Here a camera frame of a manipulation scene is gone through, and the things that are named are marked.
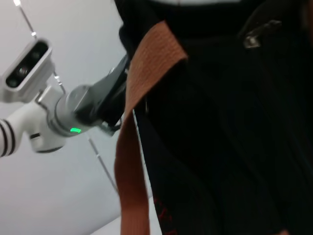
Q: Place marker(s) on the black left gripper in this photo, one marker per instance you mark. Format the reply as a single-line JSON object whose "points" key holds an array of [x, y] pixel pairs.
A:
{"points": [[107, 98]]}

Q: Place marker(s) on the black food bag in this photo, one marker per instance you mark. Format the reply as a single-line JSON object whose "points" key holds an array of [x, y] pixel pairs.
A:
{"points": [[232, 134]]}

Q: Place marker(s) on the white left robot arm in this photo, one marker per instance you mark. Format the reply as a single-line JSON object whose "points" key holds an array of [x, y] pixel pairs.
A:
{"points": [[36, 127]]}

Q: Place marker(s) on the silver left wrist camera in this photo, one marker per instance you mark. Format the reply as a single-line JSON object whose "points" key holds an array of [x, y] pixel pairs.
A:
{"points": [[25, 67]]}

